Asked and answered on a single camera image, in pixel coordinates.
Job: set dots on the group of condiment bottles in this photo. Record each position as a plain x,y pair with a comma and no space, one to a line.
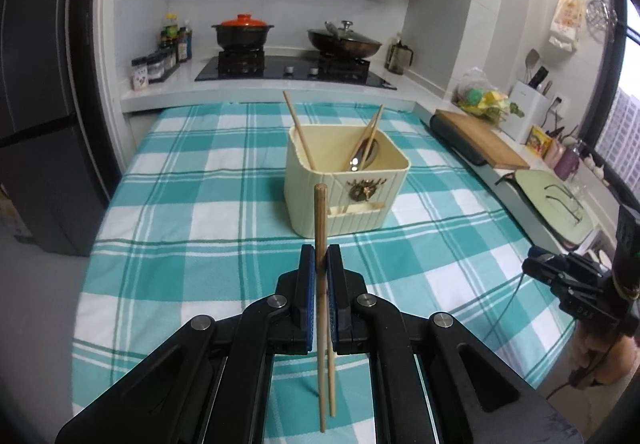
155,67

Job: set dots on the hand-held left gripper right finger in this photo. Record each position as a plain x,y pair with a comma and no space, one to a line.
336,304

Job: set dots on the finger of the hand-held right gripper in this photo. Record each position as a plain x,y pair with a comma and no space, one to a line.
542,266

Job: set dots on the dark door frame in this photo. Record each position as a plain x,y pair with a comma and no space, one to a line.
85,74

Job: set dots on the hanging printed packet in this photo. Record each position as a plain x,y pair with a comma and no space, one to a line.
567,19

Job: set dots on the metal spoon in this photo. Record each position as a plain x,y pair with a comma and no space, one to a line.
369,152

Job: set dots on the dark sauce bottle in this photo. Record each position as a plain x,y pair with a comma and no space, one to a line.
184,47

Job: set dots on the white wall outlet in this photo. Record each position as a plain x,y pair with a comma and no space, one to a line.
561,105

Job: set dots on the black frame eyeglasses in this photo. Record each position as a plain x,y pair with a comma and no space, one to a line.
570,199

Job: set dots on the wooden cutting board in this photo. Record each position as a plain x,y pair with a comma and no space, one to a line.
480,137

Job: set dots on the white garlic bulbs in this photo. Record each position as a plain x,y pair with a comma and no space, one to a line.
595,164

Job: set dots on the wooden chopstick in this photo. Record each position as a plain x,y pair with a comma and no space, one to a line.
331,384
374,124
364,137
297,129
320,214

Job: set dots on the pink cup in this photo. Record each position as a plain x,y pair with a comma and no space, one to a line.
552,152

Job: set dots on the dark refrigerator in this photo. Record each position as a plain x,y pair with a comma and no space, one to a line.
35,99

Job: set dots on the black gas cooktop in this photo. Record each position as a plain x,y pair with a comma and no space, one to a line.
290,72

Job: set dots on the black spatula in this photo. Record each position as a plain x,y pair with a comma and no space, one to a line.
532,58

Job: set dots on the yellow cap oil bottle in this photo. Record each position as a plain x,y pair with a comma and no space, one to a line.
171,32

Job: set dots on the person's right hand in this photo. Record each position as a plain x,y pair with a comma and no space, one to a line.
605,359

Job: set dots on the cream plastic utensil box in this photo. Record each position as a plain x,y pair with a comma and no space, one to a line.
310,204

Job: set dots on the white knife holder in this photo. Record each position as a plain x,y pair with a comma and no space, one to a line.
525,112

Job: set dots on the purple bottle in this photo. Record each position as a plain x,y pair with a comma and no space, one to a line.
567,163

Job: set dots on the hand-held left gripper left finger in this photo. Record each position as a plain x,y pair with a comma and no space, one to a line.
307,304

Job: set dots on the black wok with lid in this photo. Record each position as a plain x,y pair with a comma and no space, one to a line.
345,47

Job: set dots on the black window frame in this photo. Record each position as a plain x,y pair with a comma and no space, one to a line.
617,49

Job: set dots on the plastic bag of sponges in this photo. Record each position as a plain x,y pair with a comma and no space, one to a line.
480,94

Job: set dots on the teal plaid tablecloth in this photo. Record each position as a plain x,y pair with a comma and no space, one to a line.
200,224

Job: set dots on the dark grey tray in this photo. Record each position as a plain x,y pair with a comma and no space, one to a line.
525,214

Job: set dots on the black clay pot orange lid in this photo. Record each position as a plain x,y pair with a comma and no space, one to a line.
240,37

